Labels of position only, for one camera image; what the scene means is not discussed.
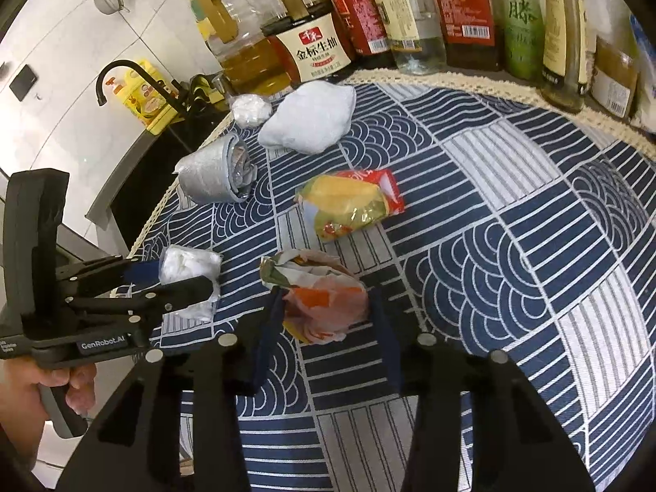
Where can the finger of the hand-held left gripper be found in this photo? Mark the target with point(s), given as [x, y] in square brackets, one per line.
[141, 272]
[174, 294]

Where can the white plastic bag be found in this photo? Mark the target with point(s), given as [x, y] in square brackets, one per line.
[307, 118]

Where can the red label dark liquid bottle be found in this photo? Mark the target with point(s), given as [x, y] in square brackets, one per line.
[469, 15]

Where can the black wall switch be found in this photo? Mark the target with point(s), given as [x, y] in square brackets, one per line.
[23, 82]

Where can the person's left hand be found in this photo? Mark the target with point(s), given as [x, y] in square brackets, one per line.
[20, 389]

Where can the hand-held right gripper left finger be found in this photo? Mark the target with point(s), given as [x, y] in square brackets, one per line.
[269, 338]

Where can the blue patterned tablecloth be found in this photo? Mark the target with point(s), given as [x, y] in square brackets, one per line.
[487, 266]

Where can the white and blue bag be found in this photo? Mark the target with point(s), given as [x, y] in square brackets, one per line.
[647, 77]

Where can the black sink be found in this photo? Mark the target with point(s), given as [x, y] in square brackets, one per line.
[148, 174]

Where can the clear cooking oil jug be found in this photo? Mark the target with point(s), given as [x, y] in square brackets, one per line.
[256, 61]

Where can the black and yellow cloth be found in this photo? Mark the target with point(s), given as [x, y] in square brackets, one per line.
[200, 89]

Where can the pale oil bottle yellow cap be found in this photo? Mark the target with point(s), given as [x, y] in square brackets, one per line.
[561, 51]

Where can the clear bottle with yellow cap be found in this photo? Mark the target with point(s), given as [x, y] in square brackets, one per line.
[415, 41]

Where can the orange and white wrapper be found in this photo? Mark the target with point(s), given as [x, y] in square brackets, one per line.
[323, 302]

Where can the silver foil bag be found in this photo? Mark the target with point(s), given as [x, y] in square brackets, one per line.
[210, 174]

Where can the green label sauce bottle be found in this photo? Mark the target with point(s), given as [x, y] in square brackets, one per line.
[202, 10]

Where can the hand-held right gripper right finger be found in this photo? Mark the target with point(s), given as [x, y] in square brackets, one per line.
[387, 338]

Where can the red label black cap bottle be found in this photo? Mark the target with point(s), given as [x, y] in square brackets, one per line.
[364, 20]

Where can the dark soy sauce jug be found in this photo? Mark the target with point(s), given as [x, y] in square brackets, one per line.
[317, 51]

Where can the black faucet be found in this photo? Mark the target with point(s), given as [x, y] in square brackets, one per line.
[153, 84]

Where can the yellow and red snack packet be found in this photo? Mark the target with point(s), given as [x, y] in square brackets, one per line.
[348, 202]

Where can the green label oil bottle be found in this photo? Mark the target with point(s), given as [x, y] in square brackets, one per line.
[522, 25]

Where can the small tissue ball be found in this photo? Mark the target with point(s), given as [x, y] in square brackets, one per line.
[250, 110]

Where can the small glass jar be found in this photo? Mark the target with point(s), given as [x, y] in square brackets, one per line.
[612, 82]

